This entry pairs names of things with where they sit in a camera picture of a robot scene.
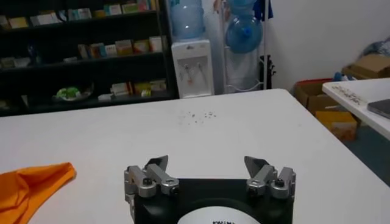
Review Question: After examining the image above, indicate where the blue bag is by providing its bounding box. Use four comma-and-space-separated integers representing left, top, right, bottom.
331, 71, 356, 83

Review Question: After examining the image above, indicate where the orange white medicine box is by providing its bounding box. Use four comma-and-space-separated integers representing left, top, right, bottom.
132, 39, 151, 54

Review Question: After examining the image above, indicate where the white water dispenser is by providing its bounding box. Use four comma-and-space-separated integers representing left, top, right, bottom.
171, 39, 215, 99

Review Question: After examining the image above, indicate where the black shelf unit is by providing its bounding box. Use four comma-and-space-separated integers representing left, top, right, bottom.
0, 0, 179, 118

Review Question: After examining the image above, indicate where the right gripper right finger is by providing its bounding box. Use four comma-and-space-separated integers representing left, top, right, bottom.
244, 155, 297, 200

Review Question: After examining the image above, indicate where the black folded tripod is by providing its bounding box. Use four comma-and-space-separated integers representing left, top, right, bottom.
258, 54, 277, 90

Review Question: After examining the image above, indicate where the white side table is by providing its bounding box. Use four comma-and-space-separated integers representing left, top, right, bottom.
321, 77, 390, 141

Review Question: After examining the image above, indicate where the pile of grey clothes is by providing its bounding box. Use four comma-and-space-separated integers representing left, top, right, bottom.
360, 37, 390, 57

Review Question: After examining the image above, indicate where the white blue medicine box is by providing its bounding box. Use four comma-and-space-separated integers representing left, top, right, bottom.
67, 7, 93, 21

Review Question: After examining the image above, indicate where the pink rag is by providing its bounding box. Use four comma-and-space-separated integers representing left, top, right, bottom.
213, 0, 230, 16

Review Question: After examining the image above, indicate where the teal white medicine box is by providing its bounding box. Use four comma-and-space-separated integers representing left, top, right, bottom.
103, 3, 123, 16

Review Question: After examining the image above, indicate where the yellow white medicine box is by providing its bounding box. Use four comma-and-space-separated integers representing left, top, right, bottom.
115, 39, 133, 57

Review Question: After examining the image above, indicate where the yellow open carton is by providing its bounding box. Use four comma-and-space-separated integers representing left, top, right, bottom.
314, 110, 358, 142

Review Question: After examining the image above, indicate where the white tall medicine box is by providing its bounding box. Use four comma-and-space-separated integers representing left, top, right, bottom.
77, 44, 90, 60

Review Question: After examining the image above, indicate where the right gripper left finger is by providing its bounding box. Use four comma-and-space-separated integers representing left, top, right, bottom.
123, 155, 181, 203

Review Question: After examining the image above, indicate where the white wire jug rack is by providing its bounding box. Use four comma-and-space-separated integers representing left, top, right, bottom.
218, 0, 269, 94

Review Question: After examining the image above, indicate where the colourful tall box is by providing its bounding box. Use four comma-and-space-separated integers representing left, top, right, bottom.
136, 0, 151, 12

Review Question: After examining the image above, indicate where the dark blue cloth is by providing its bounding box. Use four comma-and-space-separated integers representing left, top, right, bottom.
252, 0, 274, 22

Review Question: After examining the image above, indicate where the bowl with green packets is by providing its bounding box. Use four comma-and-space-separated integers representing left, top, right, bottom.
51, 85, 94, 102

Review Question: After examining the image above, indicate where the small white medicine box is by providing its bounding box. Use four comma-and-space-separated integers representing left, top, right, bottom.
104, 44, 118, 57

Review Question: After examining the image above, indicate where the black smartphone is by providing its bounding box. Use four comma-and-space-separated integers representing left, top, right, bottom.
366, 98, 390, 120

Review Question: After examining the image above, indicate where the blue water jug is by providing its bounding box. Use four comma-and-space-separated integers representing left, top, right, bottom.
227, 0, 260, 16
225, 15, 264, 55
169, 0, 206, 42

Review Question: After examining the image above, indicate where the dark blue bottle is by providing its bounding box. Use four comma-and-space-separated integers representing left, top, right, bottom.
27, 42, 39, 62

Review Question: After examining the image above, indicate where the open brown cardboard box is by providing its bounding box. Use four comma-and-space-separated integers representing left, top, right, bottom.
341, 54, 390, 80

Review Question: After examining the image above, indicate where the open cardboard box red rim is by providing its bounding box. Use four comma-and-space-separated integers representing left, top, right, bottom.
293, 78, 339, 115

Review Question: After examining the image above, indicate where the green yellow medicine box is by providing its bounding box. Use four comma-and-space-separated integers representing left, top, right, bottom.
133, 81, 152, 94

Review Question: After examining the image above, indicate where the orange t-shirt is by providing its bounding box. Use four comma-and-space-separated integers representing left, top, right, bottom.
0, 162, 77, 224

